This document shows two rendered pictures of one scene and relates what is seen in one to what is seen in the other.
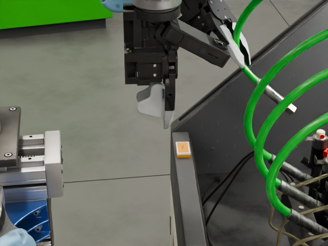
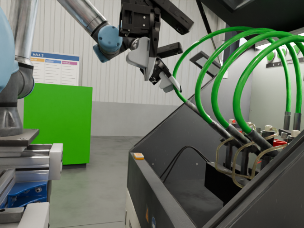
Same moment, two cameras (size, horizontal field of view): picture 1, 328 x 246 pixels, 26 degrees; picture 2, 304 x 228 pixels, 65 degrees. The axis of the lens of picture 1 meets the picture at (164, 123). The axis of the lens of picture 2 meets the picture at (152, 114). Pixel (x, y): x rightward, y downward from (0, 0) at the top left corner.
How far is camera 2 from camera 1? 0.79 m
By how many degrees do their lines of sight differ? 28
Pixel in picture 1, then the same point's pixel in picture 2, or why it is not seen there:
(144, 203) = not seen: outside the picture
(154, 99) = (141, 49)
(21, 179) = (30, 163)
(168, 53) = (154, 10)
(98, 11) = (83, 160)
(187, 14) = not seen: hidden behind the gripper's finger
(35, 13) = not seen: hidden behind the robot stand
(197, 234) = (160, 186)
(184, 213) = (147, 178)
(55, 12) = (65, 159)
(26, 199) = (31, 180)
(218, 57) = (187, 22)
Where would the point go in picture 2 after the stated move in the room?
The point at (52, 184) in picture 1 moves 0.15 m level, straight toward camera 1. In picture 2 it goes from (53, 169) to (51, 187)
